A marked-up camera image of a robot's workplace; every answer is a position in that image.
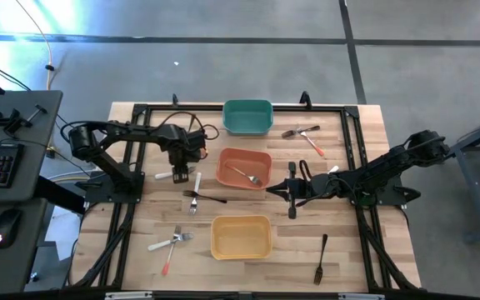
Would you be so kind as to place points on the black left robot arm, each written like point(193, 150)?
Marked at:
point(140, 134)

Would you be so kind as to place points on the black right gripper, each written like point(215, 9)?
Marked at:
point(306, 187)

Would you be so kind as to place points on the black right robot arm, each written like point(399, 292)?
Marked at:
point(390, 162)

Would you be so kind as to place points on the black fork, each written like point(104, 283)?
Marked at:
point(290, 133)
point(206, 196)
point(323, 250)

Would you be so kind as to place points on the silver metal bracket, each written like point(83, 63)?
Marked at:
point(127, 296)
point(361, 297)

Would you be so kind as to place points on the grey metal side table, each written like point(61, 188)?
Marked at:
point(461, 175)

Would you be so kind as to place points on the yellow plastic bin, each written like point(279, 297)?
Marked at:
point(240, 237)

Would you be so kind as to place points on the dark grey desk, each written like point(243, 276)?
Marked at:
point(36, 166)

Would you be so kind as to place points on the black computer mouse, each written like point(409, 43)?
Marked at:
point(8, 225)

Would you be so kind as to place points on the black desk clamp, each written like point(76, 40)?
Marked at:
point(13, 121)

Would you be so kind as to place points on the orange plastic bin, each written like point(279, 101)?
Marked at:
point(240, 158)

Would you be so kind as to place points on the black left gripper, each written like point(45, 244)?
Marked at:
point(186, 146)

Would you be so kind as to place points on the teal plastic bin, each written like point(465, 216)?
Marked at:
point(248, 118)

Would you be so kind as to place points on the black table frame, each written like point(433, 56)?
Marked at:
point(161, 108)

